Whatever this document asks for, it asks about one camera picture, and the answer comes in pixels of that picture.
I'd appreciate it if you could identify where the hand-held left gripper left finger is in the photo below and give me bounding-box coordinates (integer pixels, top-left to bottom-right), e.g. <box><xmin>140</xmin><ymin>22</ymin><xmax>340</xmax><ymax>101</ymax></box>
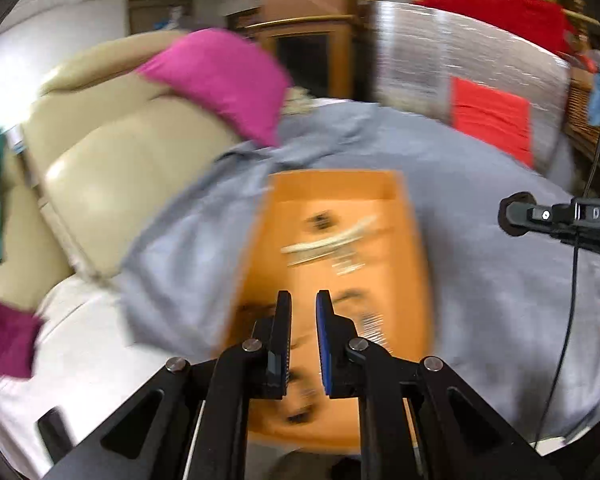
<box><xmin>65</xmin><ymin>290</ymin><xmax>294</xmax><ymax>480</ymax></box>

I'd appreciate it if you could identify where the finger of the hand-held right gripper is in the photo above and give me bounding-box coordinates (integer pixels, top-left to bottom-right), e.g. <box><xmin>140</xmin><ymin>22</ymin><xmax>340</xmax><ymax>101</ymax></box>
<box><xmin>509</xmin><ymin>200</ymin><xmax>577</xmax><ymax>235</ymax></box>

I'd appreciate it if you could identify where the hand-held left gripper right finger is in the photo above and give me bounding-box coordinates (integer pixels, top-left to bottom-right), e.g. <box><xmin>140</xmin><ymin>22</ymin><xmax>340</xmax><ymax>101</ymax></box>
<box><xmin>315</xmin><ymin>289</ymin><xmax>561</xmax><ymax>480</ymax></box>

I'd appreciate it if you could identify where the cream hair claw clip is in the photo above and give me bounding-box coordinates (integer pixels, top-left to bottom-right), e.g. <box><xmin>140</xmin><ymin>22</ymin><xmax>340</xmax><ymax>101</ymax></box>
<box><xmin>281</xmin><ymin>214</ymin><xmax>381</xmax><ymax>266</ymax></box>

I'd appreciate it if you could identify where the orange cardboard box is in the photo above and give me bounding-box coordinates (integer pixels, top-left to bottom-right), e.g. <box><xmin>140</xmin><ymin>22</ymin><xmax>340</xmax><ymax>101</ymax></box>
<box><xmin>225</xmin><ymin>170</ymin><xmax>433</xmax><ymax>453</ymax></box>

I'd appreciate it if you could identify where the grey blanket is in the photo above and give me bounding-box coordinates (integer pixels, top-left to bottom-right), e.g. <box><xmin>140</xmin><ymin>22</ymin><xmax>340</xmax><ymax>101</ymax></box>
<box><xmin>117</xmin><ymin>97</ymin><xmax>600</xmax><ymax>453</ymax></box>

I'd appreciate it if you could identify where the wicker basket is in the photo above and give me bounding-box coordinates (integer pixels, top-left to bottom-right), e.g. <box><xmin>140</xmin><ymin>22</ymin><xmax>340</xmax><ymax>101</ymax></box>
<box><xmin>562</xmin><ymin>65</ymin><xmax>600</xmax><ymax>156</ymax></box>

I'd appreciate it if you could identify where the red cushion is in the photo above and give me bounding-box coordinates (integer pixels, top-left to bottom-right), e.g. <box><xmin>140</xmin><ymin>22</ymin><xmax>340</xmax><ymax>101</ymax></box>
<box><xmin>450</xmin><ymin>77</ymin><xmax>533</xmax><ymax>168</ymax></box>

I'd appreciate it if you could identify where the white sheet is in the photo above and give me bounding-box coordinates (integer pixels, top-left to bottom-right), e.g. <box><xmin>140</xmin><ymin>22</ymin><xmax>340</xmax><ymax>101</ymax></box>
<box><xmin>0</xmin><ymin>275</ymin><xmax>221</xmax><ymax>480</ymax></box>

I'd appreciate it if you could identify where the silver foil insulation mat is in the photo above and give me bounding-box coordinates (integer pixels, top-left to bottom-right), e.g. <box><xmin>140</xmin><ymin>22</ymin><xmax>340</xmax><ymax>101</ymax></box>
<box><xmin>370</xmin><ymin>1</ymin><xmax>573</xmax><ymax>181</ymax></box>

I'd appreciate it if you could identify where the red cloth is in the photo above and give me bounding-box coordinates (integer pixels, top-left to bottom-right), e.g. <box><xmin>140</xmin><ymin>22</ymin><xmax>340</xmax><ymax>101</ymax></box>
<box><xmin>412</xmin><ymin>0</ymin><xmax>578</xmax><ymax>58</ymax></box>

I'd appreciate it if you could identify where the cream patterned cloth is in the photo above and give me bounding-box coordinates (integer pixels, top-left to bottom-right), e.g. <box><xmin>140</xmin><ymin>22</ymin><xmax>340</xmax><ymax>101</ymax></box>
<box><xmin>280</xmin><ymin>87</ymin><xmax>327</xmax><ymax>117</ymax></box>

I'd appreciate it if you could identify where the beige leather sofa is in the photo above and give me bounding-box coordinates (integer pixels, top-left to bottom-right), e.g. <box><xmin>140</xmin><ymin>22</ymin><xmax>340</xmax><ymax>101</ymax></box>
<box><xmin>0</xmin><ymin>30</ymin><xmax>246</xmax><ymax>311</ymax></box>

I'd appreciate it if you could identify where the pink cushion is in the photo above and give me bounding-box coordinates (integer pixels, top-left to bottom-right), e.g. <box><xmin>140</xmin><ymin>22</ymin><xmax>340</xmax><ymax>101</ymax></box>
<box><xmin>137</xmin><ymin>29</ymin><xmax>293</xmax><ymax>148</ymax></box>

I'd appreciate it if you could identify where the magenta cloth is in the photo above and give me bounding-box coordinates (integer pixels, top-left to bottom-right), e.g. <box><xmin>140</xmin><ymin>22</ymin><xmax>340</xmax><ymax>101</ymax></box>
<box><xmin>0</xmin><ymin>297</ymin><xmax>43</xmax><ymax>421</ymax></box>

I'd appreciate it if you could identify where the black cable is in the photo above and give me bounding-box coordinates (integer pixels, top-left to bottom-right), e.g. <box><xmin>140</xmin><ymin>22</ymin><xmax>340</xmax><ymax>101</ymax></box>
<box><xmin>532</xmin><ymin>120</ymin><xmax>600</xmax><ymax>451</ymax></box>

